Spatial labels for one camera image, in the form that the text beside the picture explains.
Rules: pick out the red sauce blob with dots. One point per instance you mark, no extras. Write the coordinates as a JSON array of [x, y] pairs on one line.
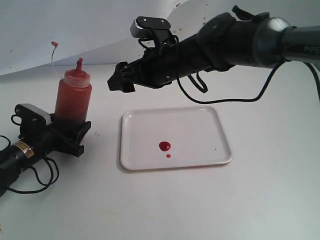
[[164, 146]]

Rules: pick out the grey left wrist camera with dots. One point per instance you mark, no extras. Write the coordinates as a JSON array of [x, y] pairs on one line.
[[32, 116]]

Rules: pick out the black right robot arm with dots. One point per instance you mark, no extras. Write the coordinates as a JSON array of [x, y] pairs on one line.
[[223, 42]]

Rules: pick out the red sauce squeeze bottle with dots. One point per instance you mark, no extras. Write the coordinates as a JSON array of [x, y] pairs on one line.
[[73, 96]]

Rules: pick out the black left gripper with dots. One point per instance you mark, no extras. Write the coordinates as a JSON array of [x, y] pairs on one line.
[[36, 143]]

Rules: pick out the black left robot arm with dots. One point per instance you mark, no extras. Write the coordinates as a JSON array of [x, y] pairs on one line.
[[13, 163]]

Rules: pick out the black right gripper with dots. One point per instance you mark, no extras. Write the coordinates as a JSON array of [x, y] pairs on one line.
[[151, 71]]

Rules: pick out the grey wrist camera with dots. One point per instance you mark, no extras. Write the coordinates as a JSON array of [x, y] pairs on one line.
[[143, 26], [32, 116]]

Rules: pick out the white rectangular plastic tray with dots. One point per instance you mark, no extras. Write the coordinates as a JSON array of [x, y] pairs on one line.
[[196, 135]]

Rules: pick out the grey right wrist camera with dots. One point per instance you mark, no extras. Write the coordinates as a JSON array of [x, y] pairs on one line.
[[143, 26]]

